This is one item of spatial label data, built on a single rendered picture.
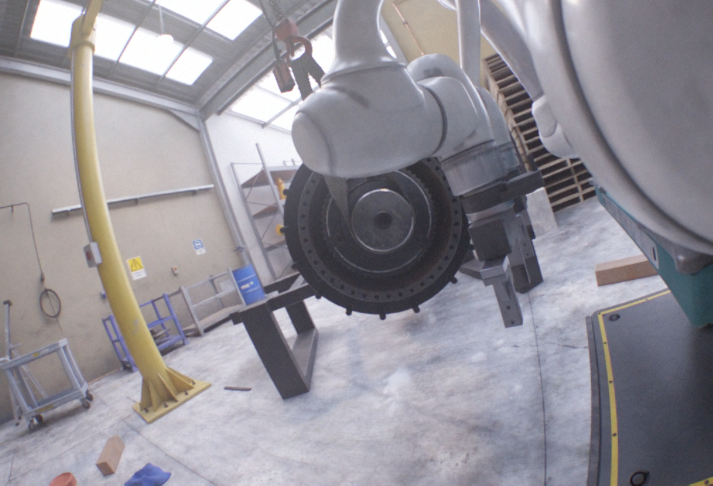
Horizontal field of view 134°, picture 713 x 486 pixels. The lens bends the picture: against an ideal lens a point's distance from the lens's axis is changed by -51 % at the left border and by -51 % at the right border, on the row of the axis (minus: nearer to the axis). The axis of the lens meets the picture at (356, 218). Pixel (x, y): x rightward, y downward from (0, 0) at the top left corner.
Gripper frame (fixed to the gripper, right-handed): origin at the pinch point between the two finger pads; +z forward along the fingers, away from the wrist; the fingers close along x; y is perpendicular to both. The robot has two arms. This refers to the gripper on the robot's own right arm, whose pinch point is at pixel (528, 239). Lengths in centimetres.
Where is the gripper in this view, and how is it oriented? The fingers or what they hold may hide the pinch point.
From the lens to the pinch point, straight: 76.2
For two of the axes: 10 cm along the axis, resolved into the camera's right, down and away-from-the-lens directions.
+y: 7.4, -3.0, -6.0
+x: 5.6, -2.2, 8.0
